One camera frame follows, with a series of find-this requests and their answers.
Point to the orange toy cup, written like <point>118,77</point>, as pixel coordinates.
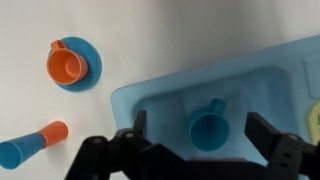
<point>63,66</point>

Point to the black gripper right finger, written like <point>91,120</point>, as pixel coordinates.
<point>290,153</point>

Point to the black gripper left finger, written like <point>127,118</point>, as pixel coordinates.
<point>126,156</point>

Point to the orange toy tumbler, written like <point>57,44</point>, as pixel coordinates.
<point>55,132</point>

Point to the blue toy tumbler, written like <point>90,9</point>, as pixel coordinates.
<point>16,151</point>

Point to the blue toy cup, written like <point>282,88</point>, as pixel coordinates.
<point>208,133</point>

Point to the blue toy saucer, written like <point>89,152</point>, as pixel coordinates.
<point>94,63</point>

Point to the blue toy sink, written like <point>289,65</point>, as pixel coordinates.
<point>166,86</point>

